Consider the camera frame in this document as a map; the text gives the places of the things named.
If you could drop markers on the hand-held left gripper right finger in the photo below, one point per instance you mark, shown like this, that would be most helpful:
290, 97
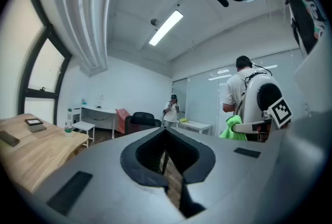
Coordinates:
233, 179

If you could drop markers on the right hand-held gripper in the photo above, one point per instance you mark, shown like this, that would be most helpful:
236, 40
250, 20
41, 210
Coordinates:
281, 114

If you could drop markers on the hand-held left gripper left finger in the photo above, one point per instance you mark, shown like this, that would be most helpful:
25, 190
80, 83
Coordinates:
103, 179

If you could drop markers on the green cloth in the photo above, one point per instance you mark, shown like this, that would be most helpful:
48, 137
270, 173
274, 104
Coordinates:
229, 131

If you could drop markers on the black mesh office chair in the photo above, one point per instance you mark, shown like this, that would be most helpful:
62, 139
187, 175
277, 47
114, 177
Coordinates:
144, 119

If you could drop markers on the white wooden stool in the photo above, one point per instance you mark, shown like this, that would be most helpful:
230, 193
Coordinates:
83, 125

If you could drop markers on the white backpack shell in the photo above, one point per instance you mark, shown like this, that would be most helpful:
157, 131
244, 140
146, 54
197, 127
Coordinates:
252, 98

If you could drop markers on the white table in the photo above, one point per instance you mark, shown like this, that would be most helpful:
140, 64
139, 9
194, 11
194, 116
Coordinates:
197, 125

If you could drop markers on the clear water bottle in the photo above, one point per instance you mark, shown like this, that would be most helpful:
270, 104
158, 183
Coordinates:
68, 125

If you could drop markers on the yellow-green cloth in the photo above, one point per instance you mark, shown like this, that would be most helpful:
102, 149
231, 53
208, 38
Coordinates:
184, 119

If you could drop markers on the pink fabric item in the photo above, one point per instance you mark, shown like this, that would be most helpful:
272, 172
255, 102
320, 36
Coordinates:
121, 115

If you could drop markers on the wooden table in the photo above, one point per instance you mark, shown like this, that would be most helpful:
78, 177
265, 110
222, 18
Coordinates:
39, 155

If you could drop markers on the white desk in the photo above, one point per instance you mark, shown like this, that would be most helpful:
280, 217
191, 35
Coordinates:
98, 109

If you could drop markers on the small blue desk ornament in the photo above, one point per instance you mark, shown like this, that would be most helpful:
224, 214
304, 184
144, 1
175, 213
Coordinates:
83, 101

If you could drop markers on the white desk lamp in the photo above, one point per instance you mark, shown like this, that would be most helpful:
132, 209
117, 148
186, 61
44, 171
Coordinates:
101, 98

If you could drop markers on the dark phone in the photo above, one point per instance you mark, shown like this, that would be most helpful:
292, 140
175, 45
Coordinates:
9, 138

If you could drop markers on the person's black printed t-shirt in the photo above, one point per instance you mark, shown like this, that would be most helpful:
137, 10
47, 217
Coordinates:
303, 15

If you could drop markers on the long ceiling light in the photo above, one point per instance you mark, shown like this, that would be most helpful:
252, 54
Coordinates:
166, 27

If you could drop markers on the round ceiling sensor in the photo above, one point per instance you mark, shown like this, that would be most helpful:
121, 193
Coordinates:
154, 22

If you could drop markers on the white ceiling ducts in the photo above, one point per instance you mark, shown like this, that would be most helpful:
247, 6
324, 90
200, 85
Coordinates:
90, 23

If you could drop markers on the dark picture frame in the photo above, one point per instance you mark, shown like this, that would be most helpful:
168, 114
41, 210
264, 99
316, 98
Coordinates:
33, 122

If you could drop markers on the black window frame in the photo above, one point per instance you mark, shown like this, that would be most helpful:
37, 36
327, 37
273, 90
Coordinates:
39, 94

